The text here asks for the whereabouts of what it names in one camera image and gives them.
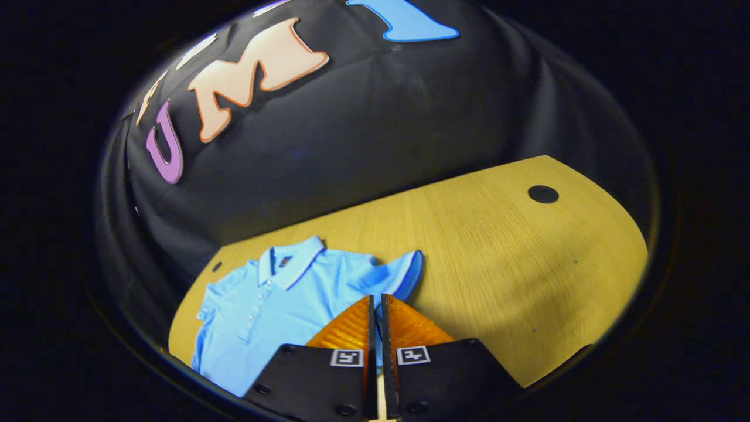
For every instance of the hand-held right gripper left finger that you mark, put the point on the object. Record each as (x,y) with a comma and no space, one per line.
(328,387)

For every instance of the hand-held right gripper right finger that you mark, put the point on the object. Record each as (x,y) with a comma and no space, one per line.
(433,381)

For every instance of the light blue T-shirt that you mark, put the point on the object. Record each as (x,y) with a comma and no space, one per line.
(275,305)

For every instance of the black backdrop cloth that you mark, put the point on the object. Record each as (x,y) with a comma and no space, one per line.
(381,135)

